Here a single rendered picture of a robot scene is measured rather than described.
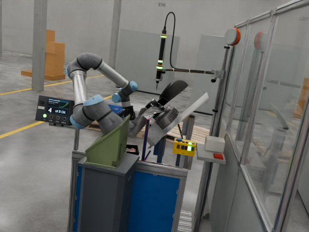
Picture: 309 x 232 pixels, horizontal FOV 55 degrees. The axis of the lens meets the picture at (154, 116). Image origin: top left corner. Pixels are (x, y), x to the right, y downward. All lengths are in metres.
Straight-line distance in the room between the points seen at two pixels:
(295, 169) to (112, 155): 0.98
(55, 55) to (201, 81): 5.00
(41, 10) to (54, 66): 2.62
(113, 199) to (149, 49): 8.23
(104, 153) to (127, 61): 8.39
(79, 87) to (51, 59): 8.58
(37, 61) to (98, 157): 6.85
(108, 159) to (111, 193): 0.21
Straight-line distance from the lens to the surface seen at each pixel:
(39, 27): 8.45
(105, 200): 1.90
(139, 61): 9.92
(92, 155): 1.82
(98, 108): 1.80
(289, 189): 1.36
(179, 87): 2.57
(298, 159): 1.32
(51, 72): 10.60
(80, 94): 2.00
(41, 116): 2.36
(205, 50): 7.93
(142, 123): 2.56
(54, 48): 10.46
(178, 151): 2.20
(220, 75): 2.83
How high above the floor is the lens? 1.77
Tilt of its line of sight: 14 degrees down
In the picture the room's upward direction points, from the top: 8 degrees clockwise
